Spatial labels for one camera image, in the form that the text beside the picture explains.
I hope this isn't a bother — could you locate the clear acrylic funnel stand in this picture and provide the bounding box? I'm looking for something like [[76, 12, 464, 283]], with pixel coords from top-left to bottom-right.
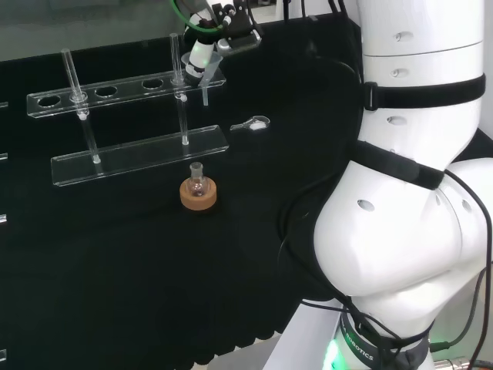
[[25, 32, 229, 188]]

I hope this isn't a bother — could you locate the cork ring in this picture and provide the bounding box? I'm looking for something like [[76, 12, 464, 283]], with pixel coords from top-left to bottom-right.
[[179, 176, 219, 212]]

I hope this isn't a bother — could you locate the green cable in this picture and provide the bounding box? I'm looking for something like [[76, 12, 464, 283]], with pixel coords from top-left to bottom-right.
[[171, 0, 226, 32]]

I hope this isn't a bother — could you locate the black table cloth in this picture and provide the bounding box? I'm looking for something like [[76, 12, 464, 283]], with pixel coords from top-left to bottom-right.
[[0, 17, 367, 369]]

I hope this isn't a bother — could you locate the black cable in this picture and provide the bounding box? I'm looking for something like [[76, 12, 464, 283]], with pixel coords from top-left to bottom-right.
[[429, 169, 493, 370], [277, 57, 367, 309]]

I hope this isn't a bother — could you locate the small glass weighing funnel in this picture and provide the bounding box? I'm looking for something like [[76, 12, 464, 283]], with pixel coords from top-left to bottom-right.
[[230, 115, 271, 134]]

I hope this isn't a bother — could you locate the clear plastic funnel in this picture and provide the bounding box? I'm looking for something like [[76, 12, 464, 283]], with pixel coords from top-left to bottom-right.
[[180, 52, 224, 107]]

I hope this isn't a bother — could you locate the small round-bottom glass flask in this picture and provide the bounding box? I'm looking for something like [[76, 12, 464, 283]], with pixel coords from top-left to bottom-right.
[[186, 161, 210, 198]]

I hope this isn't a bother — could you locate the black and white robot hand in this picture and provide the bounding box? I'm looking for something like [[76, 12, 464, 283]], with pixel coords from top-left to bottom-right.
[[183, 0, 263, 89]]

